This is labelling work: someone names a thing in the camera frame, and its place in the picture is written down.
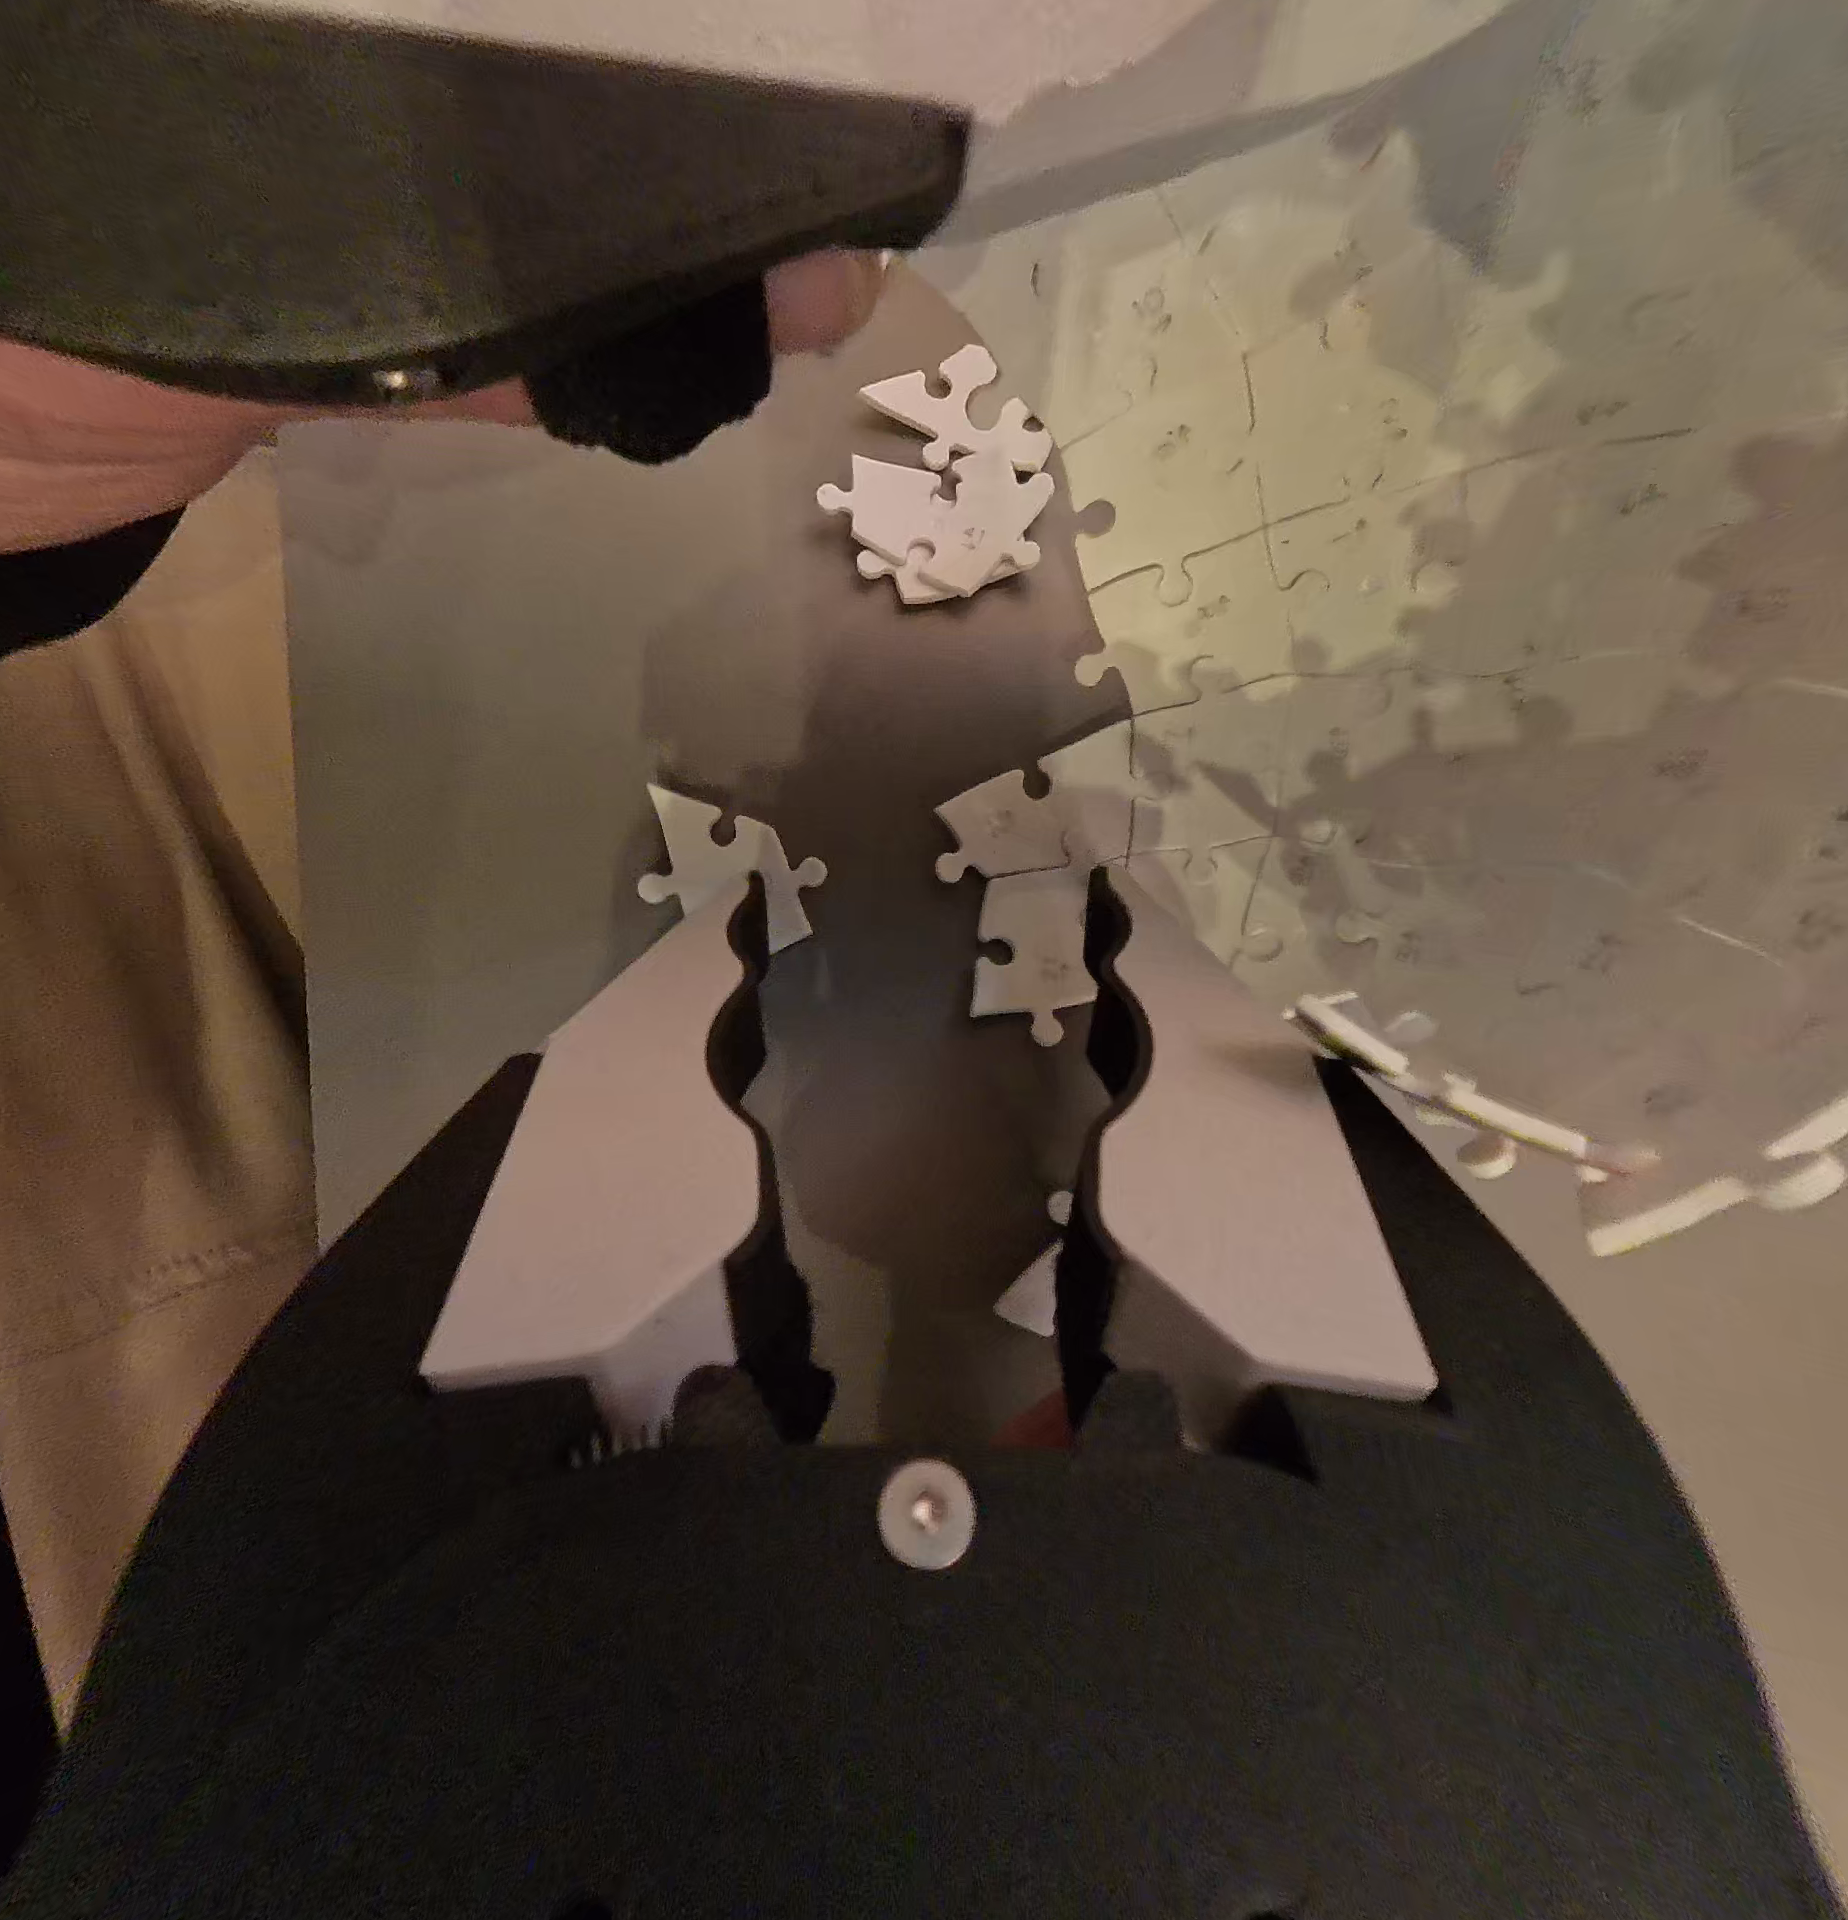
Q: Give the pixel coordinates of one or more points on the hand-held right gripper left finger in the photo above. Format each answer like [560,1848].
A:
[596,1197]

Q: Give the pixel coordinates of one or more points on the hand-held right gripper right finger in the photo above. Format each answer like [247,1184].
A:
[1252,1246]

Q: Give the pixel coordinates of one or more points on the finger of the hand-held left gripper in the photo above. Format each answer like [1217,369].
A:
[863,45]
[1107,147]

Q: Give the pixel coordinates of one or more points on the puzzle pieces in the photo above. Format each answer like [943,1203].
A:
[939,526]

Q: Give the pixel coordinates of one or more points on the partly built puzzle ball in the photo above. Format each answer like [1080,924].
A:
[1464,600]

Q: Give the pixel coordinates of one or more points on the person's left hand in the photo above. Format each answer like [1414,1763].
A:
[86,449]

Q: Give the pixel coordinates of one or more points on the person's beige clothing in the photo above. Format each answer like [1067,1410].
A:
[113,975]

